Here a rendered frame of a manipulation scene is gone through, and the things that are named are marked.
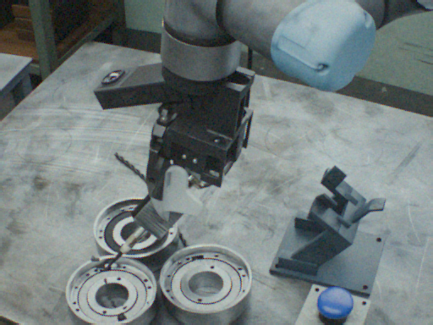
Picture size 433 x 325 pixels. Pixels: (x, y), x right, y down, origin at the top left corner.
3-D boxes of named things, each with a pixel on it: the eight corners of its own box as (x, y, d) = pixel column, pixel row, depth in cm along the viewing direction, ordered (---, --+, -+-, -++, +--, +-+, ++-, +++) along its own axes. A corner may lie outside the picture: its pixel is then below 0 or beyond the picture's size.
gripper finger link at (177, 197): (192, 250, 76) (204, 184, 71) (145, 229, 77) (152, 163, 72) (204, 234, 78) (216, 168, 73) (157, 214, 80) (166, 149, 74)
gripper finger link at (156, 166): (155, 209, 73) (164, 140, 68) (142, 203, 73) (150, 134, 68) (175, 185, 77) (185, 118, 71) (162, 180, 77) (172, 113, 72)
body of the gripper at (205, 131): (217, 195, 70) (232, 101, 62) (142, 164, 72) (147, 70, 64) (247, 150, 75) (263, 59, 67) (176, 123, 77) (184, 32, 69)
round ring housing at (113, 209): (104, 217, 92) (100, 195, 89) (183, 220, 91) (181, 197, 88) (91, 277, 84) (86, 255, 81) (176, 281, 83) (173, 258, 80)
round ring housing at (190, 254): (262, 323, 78) (263, 301, 75) (172, 342, 76) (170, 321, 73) (238, 259, 86) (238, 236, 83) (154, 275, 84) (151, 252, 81)
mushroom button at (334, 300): (308, 334, 73) (312, 306, 70) (320, 307, 76) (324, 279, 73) (342, 344, 72) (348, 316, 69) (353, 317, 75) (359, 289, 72)
